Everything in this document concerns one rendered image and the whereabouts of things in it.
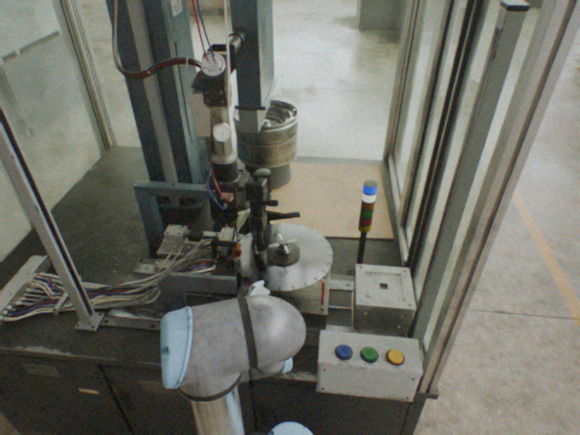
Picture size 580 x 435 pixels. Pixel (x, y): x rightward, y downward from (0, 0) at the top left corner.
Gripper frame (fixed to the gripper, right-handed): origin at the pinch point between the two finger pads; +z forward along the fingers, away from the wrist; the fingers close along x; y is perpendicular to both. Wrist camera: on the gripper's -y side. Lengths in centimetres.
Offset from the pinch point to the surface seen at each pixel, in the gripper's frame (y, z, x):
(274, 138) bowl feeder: -31, 53, 54
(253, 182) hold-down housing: -5.5, -10.4, 36.9
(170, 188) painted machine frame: -48, 10, 26
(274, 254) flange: -1.5, 8.8, 14.7
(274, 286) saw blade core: 4.8, -0.2, 7.3
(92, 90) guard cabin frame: -143, 54, 58
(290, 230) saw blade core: -2.7, 21.7, 22.1
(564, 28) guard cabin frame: 55, -45, 73
